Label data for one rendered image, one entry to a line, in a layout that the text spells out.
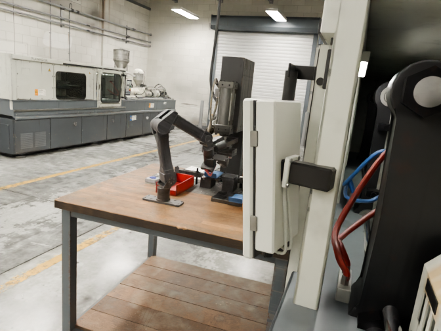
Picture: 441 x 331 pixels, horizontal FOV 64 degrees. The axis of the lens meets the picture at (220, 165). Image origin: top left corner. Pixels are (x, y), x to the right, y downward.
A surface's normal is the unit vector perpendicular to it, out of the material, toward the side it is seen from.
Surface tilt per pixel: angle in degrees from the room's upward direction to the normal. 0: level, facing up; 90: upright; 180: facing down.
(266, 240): 90
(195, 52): 90
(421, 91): 90
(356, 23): 90
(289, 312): 0
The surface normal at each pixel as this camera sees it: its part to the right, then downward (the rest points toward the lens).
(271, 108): -0.55, 0.13
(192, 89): -0.36, 0.17
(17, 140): 0.93, 0.16
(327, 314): 0.09, -0.97
